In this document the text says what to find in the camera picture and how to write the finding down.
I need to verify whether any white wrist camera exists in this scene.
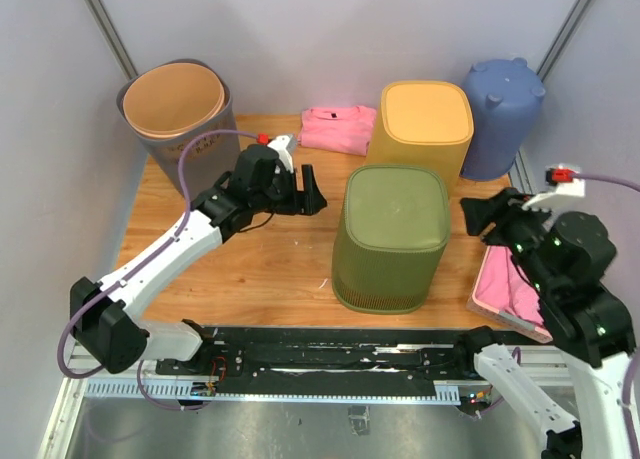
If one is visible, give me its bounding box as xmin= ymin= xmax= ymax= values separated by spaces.
xmin=257 ymin=134 xmax=298 ymax=173
xmin=521 ymin=163 xmax=586 ymax=212

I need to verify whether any blue plastic bucket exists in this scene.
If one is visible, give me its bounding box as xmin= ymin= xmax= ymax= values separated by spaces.
xmin=461 ymin=57 xmax=546 ymax=181

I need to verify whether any pink folded shirt on table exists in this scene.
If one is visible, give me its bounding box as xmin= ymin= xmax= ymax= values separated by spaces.
xmin=298 ymin=106 xmax=377 ymax=156

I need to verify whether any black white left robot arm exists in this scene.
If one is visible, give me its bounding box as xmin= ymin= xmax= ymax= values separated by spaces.
xmin=70 ymin=135 xmax=327 ymax=375

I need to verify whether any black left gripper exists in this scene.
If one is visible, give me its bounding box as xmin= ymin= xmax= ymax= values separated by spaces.
xmin=252 ymin=163 xmax=327 ymax=216

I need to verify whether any grey ribbed plastic bin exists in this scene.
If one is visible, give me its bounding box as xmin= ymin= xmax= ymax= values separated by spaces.
xmin=116 ymin=59 xmax=240 ymax=197

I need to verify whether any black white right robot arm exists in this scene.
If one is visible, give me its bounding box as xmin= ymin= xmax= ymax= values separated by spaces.
xmin=452 ymin=188 xmax=639 ymax=458

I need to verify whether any orange plastic bin inside grey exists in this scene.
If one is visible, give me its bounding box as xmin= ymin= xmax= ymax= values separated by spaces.
xmin=122 ymin=62 xmax=226 ymax=140

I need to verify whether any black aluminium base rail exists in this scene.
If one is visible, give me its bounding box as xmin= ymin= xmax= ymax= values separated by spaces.
xmin=64 ymin=323 xmax=576 ymax=408

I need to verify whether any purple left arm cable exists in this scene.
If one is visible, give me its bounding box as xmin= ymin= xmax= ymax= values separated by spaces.
xmin=56 ymin=130 xmax=266 ymax=413

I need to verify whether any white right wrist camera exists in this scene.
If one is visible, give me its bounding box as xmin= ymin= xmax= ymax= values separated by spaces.
xmin=521 ymin=163 xmax=586 ymax=212

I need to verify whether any pink perforated plastic basket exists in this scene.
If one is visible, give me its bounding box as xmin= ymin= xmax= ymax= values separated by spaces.
xmin=467 ymin=250 xmax=552 ymax=344

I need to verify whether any pink folded cloth in basket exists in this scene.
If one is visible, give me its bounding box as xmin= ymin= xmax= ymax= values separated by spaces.
xmin=472 ymin=246 xmax=543 ymax=327

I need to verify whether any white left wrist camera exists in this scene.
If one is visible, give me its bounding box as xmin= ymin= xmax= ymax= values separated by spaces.
xmin=257 ymin=134 xmax=298 ymax=173

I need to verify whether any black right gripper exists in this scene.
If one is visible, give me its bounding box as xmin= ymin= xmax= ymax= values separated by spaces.
xmin=458 ymin=182 xmax=557 ymax=293

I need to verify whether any yellow ribbed plastic bin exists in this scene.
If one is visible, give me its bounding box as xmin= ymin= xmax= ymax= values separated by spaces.
xmin=365 ymin=80 xmax=474 ymax=195

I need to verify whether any green ribbed plastic bin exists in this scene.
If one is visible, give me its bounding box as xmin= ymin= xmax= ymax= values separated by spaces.
xmin=331 ymin=164 xmax=451 ymax=314

